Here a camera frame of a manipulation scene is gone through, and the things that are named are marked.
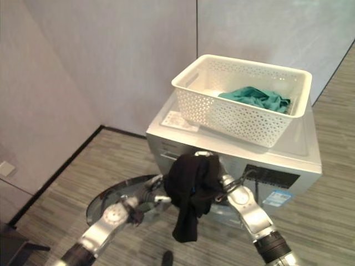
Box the silver front-load washing machine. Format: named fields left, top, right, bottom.
left=145, top=91, right=323, bottom=231

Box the black baseboard strip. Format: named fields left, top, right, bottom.
left=8, top=125, right=148, bottom=226

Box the white wall socket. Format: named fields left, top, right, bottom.
left=0, top=160, right=16, bottom=178

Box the white printed paper sheet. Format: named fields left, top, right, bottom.
left=162, top=110, right=201, bottom=132

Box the dark robot foot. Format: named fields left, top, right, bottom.
left=161, top=250, right=174, bottom=266

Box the round glass washer door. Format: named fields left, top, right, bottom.
left=85, top=173, right=181, bottom=228

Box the blue energy label sticker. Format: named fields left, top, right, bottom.
left=261, top=189, right=295, bottom=207

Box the black garment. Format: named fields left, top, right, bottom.
left=163, top=154, right=227, bottom=245

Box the teal green garment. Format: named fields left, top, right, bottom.
left=217, top=85, right=292, bottom=114

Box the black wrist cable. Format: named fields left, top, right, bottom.
left=220, top=168, right=257, bottom=195

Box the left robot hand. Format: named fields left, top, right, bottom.
left=124, top=176, right=173, bottom=226

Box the dark furniture piece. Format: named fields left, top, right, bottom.
left=0, top=221, right=51, bottom=266

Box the black washer control panel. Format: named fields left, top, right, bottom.
left=240, top=164, right=302, bottom=192

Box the white perforated plastic laundry basket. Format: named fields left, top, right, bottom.
left=171, top=54, right=313, bottom=149

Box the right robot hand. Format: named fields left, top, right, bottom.
left=194, top=150, right=220, bottom=159

